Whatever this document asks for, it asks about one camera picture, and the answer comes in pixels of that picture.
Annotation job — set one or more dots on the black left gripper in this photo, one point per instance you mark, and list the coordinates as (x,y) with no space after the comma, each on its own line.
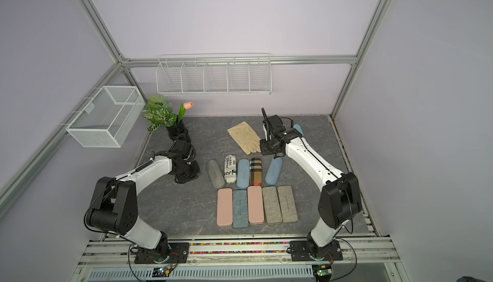
(194,175)

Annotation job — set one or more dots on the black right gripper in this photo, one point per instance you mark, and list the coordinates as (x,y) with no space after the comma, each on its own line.
(263,148)

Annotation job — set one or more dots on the beige case black glasses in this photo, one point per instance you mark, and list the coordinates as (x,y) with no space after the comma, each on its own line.
(256,171)

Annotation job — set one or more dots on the blue brown glasses case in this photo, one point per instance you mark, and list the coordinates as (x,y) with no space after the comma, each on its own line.
(274,171)

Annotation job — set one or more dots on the beige case brown sunglasses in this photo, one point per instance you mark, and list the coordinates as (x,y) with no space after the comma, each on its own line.
(230,169)

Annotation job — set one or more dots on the case with white sunglasses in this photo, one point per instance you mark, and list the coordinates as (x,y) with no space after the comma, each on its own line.
(243,174)

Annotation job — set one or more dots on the grey case red glasses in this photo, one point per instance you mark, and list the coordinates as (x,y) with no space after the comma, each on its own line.
(287,204)

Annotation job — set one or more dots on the teal grey case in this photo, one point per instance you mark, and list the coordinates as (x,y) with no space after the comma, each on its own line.
(240,209)

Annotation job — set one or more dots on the green glasses case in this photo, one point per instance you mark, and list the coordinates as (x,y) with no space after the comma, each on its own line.
(272,209)

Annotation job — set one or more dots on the pink glasses case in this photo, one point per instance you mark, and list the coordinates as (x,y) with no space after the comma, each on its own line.
(255,205)

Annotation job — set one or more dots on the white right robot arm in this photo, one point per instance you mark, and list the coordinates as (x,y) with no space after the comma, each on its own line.
(340,197)

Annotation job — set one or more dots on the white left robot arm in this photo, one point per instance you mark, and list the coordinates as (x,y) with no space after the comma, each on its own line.
(114,207)

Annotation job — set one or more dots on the beige fabric glove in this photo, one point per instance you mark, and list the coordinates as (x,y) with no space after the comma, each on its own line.
(244,135)

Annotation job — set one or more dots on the teal small trowel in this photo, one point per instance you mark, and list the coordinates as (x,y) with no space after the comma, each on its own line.
(298,128)

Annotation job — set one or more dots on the black glossy vase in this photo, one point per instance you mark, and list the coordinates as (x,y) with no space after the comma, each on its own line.
(179,132)

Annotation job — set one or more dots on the green artificial plant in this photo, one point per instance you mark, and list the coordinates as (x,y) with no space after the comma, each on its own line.
(159,113)

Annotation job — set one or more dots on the pink tulip flower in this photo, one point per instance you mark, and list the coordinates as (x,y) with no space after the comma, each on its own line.
(188,105)

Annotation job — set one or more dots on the long white wire shelf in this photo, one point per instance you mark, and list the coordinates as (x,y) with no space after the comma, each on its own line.
(207,74)

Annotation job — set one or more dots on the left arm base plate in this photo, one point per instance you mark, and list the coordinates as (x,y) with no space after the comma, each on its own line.
(177,252)

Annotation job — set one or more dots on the white wire basket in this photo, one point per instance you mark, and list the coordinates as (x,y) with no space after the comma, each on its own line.
(106,120)

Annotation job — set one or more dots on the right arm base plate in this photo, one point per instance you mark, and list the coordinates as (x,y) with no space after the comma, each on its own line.
(304,250)

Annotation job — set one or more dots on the aluminium mounting rail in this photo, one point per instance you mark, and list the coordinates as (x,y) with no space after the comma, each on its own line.
(245,251)

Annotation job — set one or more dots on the white vented cable duct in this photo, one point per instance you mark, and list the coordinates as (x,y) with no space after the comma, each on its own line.
(207,273)

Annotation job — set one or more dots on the aluminium frame post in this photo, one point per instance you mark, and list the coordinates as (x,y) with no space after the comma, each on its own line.
(90,11)

